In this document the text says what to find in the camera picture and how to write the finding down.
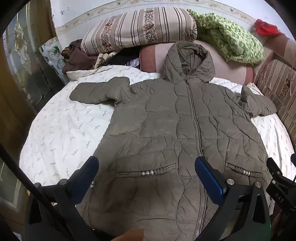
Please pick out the striped floral pillow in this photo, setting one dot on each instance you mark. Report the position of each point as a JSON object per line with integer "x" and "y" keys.
{"x": 138, "y": 30}

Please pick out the brown cloth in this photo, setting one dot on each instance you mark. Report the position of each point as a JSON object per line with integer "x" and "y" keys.
{"x": 77, "y": 59}

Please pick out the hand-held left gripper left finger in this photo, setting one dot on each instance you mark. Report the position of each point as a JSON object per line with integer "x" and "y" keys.
{"x": 90, "y": 168}

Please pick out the olive quilted hooded jacket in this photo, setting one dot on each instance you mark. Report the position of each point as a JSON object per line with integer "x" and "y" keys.
{"x": 161, "y": 129}

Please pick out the white leaf-print bedsheet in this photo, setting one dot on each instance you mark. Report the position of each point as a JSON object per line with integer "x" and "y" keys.
{"x": 62, "y": 129}

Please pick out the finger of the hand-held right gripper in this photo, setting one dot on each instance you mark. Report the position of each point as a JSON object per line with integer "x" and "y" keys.
{"x": 275, "y": 168}

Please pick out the pink blanket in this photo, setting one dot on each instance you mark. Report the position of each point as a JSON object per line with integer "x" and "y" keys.
{"x": 229, "y": 69}

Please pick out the wooden door with glass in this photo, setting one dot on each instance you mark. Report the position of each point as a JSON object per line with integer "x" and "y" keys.
{"x": 20, "y": 76}

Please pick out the striped floral bed cushion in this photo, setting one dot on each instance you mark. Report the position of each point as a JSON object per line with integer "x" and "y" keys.
{"x": 281, "y": 85}

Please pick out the green patterned blanket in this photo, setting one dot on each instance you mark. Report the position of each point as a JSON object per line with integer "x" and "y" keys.
{"x": 231, "y": 39}

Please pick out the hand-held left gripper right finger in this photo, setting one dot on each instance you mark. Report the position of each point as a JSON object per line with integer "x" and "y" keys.
{"x": 208, "y": 178}

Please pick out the red cloth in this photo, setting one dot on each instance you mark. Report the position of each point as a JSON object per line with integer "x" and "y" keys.
{"x": 266, "y": 27}

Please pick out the cream patterned cloth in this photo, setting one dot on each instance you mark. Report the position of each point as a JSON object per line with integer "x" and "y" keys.
{"x": 104, "y": 59}

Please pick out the person's left hand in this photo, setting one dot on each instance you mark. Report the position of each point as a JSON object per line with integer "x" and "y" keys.
{"x": 131, "y": 235}

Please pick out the dark cloth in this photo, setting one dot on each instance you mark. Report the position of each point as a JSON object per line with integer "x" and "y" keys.
{"x": 122, "y": 60}

